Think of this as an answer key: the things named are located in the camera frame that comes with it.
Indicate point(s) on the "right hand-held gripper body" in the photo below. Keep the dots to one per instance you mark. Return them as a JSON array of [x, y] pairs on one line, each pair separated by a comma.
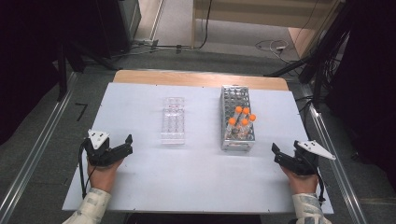
[[314, 148]]

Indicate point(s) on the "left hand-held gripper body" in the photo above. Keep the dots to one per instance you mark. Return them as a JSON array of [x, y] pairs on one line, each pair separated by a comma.
[[98, 138]]

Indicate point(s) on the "clear acrylic tube rack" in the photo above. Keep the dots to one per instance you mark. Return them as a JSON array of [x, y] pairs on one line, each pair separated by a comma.
[[173, 124]]

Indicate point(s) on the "perforated metal tube rack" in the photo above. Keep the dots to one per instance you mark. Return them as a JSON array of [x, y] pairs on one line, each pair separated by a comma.
[[232, 96]]

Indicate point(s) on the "person's left hand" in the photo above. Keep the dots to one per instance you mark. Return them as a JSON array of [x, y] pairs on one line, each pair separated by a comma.
[[102, 177]]

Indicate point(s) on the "person's right hand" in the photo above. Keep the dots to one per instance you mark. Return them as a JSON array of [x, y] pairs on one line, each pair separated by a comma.
[[303, 184]]

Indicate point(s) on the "black metal stand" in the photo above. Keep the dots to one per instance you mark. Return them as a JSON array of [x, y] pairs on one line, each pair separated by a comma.
[[61, 74]]

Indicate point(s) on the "white table cover board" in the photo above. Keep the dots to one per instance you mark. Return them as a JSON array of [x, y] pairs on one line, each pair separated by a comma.
[[199, 174]]

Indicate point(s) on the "dark curtain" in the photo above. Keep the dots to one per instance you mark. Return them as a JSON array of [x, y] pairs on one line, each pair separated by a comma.
[[25, 62], [373, 77]]

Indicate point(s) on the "grey power strip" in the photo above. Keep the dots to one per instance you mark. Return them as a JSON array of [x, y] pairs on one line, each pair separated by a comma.
[[146, 42]]

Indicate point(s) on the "dark cabinet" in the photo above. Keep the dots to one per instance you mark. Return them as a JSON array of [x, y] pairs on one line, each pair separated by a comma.
[[121, 25]]

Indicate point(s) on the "light wooden furniture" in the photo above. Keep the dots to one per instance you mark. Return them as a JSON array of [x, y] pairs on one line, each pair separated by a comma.
[[264, 14]]

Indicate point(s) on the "metal floor rail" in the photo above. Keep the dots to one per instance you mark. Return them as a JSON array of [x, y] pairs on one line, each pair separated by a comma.
[[336, 168], [34, 155]]

